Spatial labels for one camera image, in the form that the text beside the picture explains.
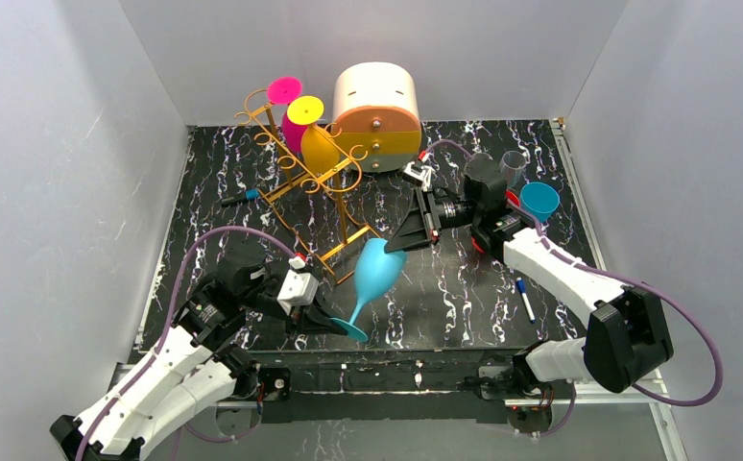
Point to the light blue wine glass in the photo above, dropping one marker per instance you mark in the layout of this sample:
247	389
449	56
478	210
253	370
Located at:
376	272

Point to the clear wine glass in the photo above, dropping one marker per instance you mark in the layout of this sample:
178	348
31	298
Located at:
512	166

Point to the red wine glass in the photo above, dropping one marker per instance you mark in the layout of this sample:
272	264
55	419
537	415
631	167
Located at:
510	198

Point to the gold wire wine glass rack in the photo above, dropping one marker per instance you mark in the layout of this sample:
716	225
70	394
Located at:
343	178

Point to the white cylindrical container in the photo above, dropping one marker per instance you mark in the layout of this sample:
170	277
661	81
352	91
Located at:
375	112

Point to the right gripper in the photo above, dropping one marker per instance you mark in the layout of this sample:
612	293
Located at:
430	215

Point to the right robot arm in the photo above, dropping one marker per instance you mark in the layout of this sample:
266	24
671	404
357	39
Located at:
627	335

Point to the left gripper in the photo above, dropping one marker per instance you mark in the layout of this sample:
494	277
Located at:
297	315

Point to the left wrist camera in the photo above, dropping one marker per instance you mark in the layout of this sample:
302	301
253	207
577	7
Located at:
297	289

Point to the yellow wine glass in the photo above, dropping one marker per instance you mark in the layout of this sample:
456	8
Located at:
319	154

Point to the black marker with blue cap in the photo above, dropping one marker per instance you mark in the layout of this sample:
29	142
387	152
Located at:
240	198

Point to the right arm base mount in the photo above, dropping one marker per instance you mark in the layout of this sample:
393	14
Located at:
535	409

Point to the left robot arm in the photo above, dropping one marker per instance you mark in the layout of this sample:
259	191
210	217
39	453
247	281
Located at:
196	363

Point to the blue and white marker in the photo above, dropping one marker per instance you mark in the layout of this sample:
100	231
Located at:
521	290

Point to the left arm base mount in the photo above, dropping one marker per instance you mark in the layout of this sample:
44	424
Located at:
239	414

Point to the blue front wine glass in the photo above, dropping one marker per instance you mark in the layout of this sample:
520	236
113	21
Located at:
540	199

